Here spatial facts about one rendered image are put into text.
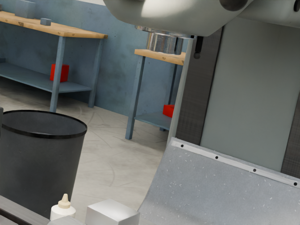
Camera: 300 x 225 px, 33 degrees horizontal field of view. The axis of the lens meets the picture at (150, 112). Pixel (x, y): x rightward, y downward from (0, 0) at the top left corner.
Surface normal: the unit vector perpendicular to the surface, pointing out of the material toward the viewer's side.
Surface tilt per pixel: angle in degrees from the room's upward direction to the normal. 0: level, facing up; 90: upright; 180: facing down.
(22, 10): 90
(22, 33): 90
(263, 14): 117
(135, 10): 111
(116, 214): 0
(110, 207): 0
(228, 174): 63
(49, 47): 90
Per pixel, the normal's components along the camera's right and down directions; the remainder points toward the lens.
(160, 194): -0.39, -0.36
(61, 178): 0.75, 0.33
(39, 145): 0.19, 0.31
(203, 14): 0.44, 0.75
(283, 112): -0.54, 0.09
